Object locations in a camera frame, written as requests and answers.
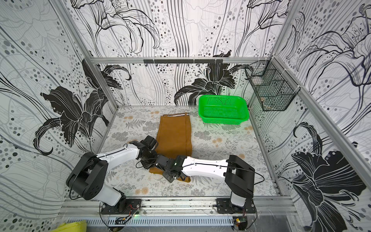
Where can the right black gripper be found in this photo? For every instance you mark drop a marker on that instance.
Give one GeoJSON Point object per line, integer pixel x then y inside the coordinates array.
{"type": "Point", "coordinates": [162, 164]}

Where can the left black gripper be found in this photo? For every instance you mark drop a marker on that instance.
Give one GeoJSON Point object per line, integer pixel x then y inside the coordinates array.
{"type": "Point", "coordinates": [149, 166]}

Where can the brown long pants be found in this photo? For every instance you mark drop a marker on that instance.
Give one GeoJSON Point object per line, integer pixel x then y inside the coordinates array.
{"type": "Point", "coordinates": [174, 135]}

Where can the green plastic basket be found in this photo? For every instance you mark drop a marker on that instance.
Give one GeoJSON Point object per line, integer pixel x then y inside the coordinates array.
{"type": "Point", "coordinates": [216, 109]}

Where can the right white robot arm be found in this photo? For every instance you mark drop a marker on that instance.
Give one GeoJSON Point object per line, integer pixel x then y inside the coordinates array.
{"type": "Point", "coordinates": [235, 172]}

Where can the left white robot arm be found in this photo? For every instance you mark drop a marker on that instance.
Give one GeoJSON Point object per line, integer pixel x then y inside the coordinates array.
{"type": "Point", "coordinates": [87, 178]}

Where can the yellow object at bottom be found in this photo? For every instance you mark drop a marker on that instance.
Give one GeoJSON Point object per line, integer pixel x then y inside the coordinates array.
{"type": "Point", "coordinates": [80, 226]}

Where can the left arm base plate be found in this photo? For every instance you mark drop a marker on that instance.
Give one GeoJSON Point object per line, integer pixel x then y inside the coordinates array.
{"type": "Point", "coordinates": [123, 207]}

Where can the slotted cable duct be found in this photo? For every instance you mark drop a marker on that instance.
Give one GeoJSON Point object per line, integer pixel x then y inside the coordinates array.
{"type": "Point", "coordinates": [139, 221]}

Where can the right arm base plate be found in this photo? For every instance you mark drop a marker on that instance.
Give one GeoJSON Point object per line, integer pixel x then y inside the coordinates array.
{"type": "Point", "coordinates": [224, 206]}

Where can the aluminium front rail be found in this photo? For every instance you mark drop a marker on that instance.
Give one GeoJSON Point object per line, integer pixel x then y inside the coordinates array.
{"type": "Point", "coordinates": [185, 206]}

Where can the black wire basket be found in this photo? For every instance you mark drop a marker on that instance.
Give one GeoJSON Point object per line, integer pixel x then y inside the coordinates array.
{"type": "Point", "coordinates": [271, 88]}

